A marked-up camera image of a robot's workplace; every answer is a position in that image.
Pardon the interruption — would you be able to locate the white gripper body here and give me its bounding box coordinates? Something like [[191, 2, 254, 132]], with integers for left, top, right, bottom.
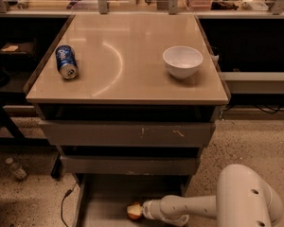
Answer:
[[142, 200, 162, 220]]

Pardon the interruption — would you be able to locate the black table frame left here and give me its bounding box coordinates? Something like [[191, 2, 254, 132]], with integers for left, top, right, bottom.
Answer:
[[0, 95, 62, 179]]

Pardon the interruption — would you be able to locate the top grey drawer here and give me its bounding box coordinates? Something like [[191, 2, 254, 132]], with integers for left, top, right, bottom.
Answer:
[[40, 120, 215, 148]]

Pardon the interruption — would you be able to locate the white bowl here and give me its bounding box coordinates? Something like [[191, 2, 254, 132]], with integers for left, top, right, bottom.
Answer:
[[163, 45, 204, 79]]

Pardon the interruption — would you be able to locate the blue soda can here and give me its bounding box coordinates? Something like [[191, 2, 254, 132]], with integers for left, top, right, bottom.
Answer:
[[55, 45, 79, 79]]

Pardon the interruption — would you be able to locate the grey drawer cabinet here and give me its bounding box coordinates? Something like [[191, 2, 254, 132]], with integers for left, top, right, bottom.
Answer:
[[23, 13, 231, 227]]

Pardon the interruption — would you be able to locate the black cable on floor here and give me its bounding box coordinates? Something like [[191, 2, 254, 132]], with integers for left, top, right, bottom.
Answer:
[[60, 183, 78, 227]]

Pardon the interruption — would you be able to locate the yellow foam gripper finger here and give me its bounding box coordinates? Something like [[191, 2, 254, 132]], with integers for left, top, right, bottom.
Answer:
[[127, 202, 144, 219]]

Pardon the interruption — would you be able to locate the bottom open grey drawer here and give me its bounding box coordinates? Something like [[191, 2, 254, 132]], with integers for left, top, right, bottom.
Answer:
[[72, 174, 184, 227]]

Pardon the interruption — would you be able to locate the plastic bottle on floor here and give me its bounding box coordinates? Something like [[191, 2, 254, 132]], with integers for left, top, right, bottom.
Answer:
[[6, 158, 27, 181]]

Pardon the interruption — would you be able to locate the middle grey drawer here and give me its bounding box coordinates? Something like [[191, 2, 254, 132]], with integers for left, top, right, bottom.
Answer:
[[61, 156, 198, 175]]

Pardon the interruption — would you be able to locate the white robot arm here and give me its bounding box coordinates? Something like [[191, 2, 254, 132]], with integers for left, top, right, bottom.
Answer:
[[127, 164, 283, 227]]

